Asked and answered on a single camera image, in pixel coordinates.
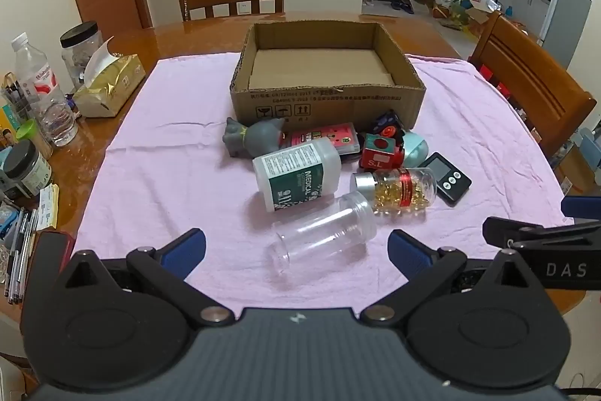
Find white refrigerator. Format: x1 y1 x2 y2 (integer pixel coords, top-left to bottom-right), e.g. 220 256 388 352
540 0 592 68

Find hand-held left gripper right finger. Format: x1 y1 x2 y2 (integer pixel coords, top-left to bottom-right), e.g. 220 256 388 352
359 228 542 327

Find pink card case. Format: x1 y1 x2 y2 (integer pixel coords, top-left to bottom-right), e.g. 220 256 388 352
286 122 361 157

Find black-lid dark jar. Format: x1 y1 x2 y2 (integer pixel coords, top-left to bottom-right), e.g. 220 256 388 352
2 140 53 197

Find bundle of pens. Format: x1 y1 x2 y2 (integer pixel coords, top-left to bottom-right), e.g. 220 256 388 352
4 208 39 304

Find small cardboard box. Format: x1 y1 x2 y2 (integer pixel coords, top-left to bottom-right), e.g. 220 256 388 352
465 2 501 26

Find white green-label bottle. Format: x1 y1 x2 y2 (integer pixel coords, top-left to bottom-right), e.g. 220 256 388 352
252 137 342 213

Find gold tissue pack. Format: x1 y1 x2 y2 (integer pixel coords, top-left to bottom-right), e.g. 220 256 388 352
72 37 146 118

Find black-lid clear jar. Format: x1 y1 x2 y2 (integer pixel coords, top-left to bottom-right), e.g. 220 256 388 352
59 21 104 92

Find black toy car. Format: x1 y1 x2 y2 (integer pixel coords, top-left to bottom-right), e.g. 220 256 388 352
368 110 405 143

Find yellow capsule bottle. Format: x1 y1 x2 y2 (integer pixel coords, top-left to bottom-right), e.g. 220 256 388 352
350 167 438 214

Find clear water bottle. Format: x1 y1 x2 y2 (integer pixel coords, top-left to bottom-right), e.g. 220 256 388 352
10 32 78 147

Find pen holder with pens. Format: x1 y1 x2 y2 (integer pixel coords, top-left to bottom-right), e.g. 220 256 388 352
0 72 35 130

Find pink table cloth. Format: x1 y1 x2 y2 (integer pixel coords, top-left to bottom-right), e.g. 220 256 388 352
75 53 571 308

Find stack of paper slips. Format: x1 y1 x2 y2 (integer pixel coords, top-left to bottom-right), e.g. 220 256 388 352
40 185 60 229

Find grey toy figure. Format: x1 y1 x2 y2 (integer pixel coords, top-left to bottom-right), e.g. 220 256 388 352
222 117 287 158

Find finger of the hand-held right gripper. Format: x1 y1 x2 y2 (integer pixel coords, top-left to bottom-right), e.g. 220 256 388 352
561 195 601 221
483 217 601 250

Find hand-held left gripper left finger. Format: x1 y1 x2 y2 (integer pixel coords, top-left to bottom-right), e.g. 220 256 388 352
65 228 236 329

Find black digital timer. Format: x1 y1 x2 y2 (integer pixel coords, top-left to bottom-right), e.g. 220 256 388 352
421 152 473 207

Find clear plastic jar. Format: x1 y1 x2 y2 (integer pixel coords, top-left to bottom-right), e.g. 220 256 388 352
267 191 378 277

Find teal egg toy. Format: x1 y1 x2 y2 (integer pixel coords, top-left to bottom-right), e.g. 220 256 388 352
401 132 429 167

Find dark red case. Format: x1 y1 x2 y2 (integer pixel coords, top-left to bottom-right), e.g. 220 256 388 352
21 231 76 322

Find green-lid container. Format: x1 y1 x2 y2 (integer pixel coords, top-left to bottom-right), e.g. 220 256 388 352
18 120 52 160

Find red toy car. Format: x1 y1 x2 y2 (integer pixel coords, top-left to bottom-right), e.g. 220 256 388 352
359 132 407 171

